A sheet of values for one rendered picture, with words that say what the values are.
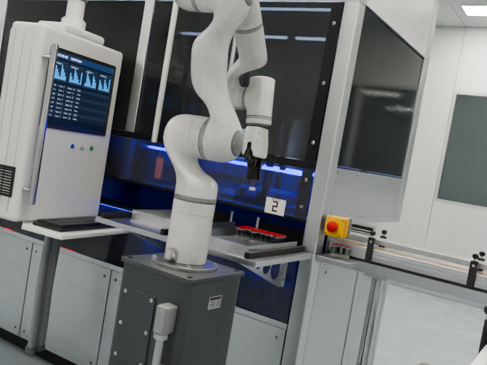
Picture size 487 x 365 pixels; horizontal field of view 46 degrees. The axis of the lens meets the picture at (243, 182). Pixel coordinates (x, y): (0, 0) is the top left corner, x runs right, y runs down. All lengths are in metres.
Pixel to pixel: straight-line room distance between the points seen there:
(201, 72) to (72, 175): 1.08
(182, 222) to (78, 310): 1.37
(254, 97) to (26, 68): 0.90
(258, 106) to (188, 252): 0.55
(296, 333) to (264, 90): 0.90
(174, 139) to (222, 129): 0.15
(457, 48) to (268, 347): 5.14
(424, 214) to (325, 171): 4.67
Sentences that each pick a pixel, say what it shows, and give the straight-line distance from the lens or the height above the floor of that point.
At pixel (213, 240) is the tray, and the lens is 1.89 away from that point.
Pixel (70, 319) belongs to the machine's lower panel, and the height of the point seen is 0.29.
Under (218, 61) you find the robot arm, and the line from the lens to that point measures 1.56.
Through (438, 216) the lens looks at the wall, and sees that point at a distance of 6.69.
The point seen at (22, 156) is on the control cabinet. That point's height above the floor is 1.05.
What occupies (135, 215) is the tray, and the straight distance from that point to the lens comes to 2.24.
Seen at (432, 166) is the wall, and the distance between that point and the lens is 6.72.
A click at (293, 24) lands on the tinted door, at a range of 2.28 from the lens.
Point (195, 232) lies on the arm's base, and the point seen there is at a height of 0.96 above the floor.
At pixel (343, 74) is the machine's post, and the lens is 2.13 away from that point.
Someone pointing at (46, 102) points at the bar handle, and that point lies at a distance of 2.25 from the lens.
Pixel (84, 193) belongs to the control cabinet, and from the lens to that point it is 2.57.
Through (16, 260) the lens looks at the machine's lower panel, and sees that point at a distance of 3.20.
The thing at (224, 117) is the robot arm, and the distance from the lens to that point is 1.55.
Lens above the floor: 1.20
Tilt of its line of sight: 3 degrees down
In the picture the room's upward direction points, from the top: 10 degrees clockwise
